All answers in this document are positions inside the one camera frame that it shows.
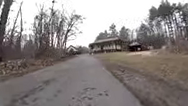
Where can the long low building with porch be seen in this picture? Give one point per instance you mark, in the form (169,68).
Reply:
(106,45)

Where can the small house with gabled roof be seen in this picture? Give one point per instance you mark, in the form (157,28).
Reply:
(72,49)

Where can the group of evergreen trees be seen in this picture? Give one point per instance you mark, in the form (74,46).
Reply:
(111,32)

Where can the grey asphalt road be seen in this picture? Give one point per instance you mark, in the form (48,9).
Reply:
(79,87)

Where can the small dark shelter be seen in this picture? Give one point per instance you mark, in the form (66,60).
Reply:
(135,46)

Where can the row of bare trees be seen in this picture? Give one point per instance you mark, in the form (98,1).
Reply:
(46,34)

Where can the dry brown grass field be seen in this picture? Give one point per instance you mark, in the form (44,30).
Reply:
(164,68)

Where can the stand of tall pine trees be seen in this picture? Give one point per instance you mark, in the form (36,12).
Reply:
(172,20)

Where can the low stone wall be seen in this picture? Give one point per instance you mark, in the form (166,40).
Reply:
(6,68)

